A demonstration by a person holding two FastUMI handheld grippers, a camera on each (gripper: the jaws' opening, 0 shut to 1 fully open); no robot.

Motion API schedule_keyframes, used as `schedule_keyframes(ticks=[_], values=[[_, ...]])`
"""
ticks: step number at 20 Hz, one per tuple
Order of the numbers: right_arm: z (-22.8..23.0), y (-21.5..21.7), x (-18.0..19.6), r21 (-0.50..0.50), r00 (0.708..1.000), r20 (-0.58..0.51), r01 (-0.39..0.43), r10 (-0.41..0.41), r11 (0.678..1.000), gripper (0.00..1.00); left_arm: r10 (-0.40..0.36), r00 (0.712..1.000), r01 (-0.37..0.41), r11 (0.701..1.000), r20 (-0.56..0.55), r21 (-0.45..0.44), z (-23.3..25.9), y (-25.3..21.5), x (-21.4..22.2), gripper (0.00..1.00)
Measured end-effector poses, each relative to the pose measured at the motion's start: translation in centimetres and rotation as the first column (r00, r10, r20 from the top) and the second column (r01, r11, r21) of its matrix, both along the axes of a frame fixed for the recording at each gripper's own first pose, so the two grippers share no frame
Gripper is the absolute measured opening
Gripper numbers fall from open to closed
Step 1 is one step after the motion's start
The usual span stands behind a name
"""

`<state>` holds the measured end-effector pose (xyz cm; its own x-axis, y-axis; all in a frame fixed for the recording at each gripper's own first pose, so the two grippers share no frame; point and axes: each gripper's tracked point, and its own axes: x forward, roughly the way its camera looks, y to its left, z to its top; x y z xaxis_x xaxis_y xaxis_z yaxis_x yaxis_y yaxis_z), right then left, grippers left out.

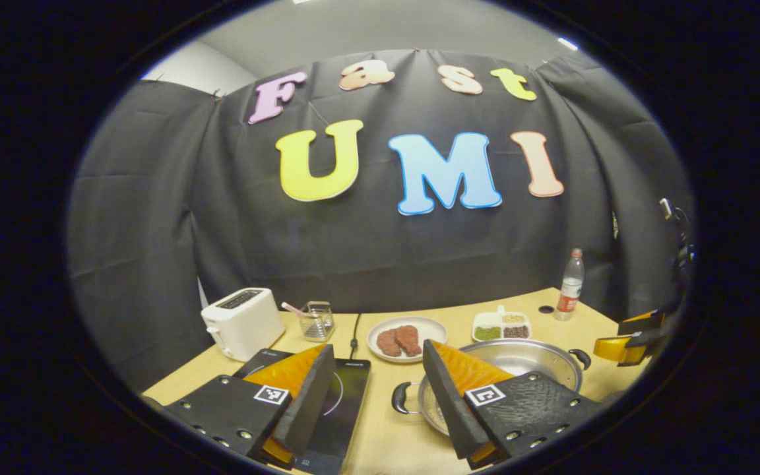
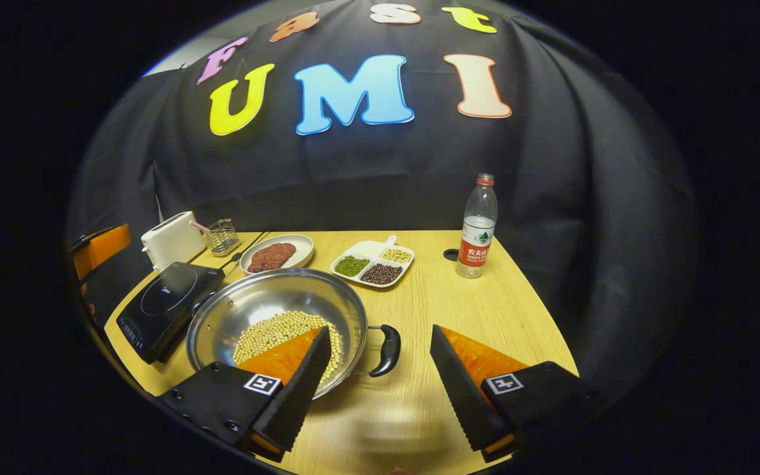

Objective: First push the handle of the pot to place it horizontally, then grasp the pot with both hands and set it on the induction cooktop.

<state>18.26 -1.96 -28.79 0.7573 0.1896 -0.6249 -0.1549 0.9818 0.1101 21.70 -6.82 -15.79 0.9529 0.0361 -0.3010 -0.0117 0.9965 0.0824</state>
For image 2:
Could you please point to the stainless steel pot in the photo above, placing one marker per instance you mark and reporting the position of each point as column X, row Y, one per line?
column 274, row 293

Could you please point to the pink striped straw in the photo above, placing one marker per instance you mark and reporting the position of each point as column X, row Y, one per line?
column 200, row 227

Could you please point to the red meat slice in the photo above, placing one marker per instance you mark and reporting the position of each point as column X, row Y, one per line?
column 258, row 262
column 282, row 253

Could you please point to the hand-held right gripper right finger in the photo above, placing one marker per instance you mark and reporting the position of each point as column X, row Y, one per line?
column 456, row 389

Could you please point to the black induction cooktop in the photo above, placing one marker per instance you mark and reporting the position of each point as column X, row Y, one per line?
column 162, row 303

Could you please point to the white divided bean dish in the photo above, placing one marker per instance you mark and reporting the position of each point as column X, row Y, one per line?
column 370, row 264

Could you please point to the clear red-label water bottle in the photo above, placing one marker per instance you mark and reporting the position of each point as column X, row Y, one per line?
column 477, row 244

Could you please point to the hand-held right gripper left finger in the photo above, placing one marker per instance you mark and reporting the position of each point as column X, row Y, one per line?
column 301, row 389

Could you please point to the black backdrop cloth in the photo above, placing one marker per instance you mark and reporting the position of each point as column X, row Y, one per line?
column 551, row 165

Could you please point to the pile of soybeans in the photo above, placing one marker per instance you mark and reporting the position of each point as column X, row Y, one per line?
column 274, row 330

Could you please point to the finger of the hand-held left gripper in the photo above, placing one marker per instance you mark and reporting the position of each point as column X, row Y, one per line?
column 104, row 249

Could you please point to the white toaster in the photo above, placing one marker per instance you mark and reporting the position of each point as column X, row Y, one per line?
column 172, row 241

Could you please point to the round white plate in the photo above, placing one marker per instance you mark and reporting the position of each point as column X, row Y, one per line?
column 302, row 247

